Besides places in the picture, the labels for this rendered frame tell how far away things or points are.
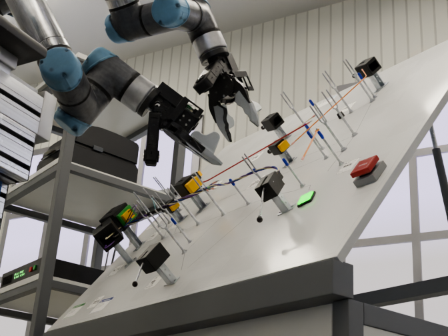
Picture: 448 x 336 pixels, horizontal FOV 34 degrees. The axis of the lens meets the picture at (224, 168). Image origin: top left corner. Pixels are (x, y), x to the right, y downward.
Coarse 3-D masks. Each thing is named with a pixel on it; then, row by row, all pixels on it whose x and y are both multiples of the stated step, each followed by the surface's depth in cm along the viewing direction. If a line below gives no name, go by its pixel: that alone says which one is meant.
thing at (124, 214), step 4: (124, 208) 229; (128, 208) 228; (120, 212) 227; (124, 212) 227; (132, 212) 227; (116, 216) 226; (120, 216) 225; (124, 216) 225; (128, 216) 226; (132, 216) 227; (120, 220) 226; (124, 220) 226; (128, 220) 225; (124, 224) 226
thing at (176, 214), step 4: (168, 200) 229; (172, 200) 225; (168, 208) 225; (164, 212) 232; (172, 212) 225; (176, 212) 229; (176, 216) 227; (180, 216) 228; (184, 216) 229; (176, 220) 228; (180, 220) 228
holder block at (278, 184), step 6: (270, 174) 170; (276, 174) 170; (264, 180) 170; (270, 180) 167; (276, 180) 169; (282, 180) 171; (258, 186) 168; (264, 186) 167; (270, 186) 166; (276, 186) 168; (282, 186) 170; (258, 192) 168; (264, 192) 168; (270, 192) 167; (276, 192) 167; (264, 198) 169; (270, 198) 168
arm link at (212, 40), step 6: (204, 36) 172; (210, 36) 172; (216, 36) 173; (222, 36) 175; (198, 42) 173; (204, 42) 172; (210, 42) 172; (216, 42) 172; (222, 42) 173; (198, 48) 173; (204, 48) 172; (210, 48) 172; (216, 48) 173; (198, 54) 174; (204, 54) 173
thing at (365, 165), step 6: (360, 162) 156; (366, 162) 153; (372, 162) 151; (354, 168) 155; (360, 168) 152; (366, 168) 150; (372, 168) 151; (354, 174) 153; (360, 174) 152; (366, 174) 152
